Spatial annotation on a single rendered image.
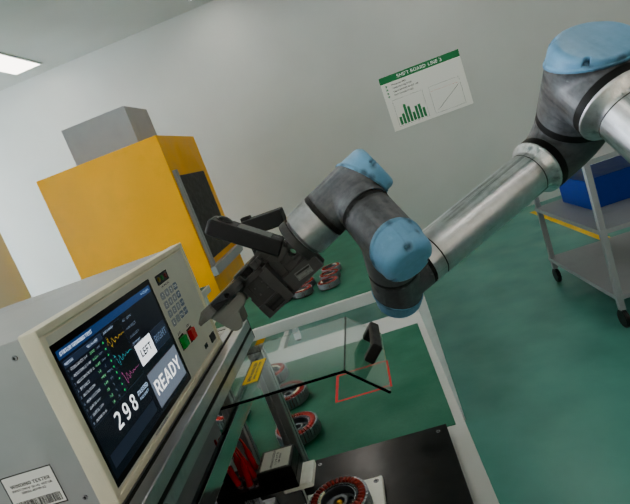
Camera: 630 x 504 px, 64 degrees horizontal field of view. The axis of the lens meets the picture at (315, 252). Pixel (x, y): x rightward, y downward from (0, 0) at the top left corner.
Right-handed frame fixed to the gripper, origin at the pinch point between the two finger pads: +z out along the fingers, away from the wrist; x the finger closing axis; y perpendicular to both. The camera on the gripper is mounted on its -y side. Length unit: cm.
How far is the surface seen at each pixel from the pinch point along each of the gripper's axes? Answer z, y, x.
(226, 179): 97, -72, 511
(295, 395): 24, 36, 54
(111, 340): 2.0, -6.3, -17.7
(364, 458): 7.6, 45.3, 19.4
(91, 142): 121, -157, 351
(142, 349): 3.6, -2.9, -12.2
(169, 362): 5.5, 1.2, -6.9
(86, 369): 2.3, -5.7, -24.2
